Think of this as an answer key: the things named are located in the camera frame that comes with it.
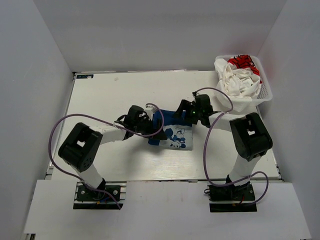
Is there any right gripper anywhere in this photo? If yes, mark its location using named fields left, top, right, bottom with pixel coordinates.
left=173, top=99, right=203, bottom=125

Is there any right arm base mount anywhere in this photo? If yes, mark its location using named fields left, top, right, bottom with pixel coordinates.
left=204, top=183, right=257, bottom=213

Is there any blue table label sticker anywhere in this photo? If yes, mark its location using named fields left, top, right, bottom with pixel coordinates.
left=76, top=74, right=94, bottom=79

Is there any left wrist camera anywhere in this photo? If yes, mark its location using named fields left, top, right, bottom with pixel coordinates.
left=144, top=104, right=158, bottom=119

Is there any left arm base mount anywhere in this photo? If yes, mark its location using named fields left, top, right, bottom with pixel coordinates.
left=73, top=182, right=127, bottom=210

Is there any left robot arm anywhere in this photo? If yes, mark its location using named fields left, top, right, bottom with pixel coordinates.
left=58, top=105, right=157, bottom=200

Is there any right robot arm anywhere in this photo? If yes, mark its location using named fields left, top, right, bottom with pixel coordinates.
left=149, top=94, right=273, bottom=200

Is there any white plastic basket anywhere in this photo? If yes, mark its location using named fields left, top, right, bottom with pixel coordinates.
left=215, top=55, right=273, bottom=107

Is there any purple cable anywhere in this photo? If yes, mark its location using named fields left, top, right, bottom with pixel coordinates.
left=47, top=102, right=165, bottom=210
left=191, top=87, right=270, bottom=206

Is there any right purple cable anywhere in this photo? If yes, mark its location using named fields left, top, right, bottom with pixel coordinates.
left=191, top=87, right=270, bottom=206

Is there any red printed white t shirt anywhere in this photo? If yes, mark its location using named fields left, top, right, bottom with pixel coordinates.
left=227, top=54, right=263, bottom=84

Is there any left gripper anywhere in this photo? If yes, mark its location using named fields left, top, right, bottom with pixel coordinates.
left=133, top=116, right=167, bottom=140

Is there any blue t shirt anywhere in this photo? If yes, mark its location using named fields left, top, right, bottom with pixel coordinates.
left=148, top=109, right=193, bottom=151

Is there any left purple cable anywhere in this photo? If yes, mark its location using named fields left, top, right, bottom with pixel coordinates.
left=47, top=102, right=165, bottom=210

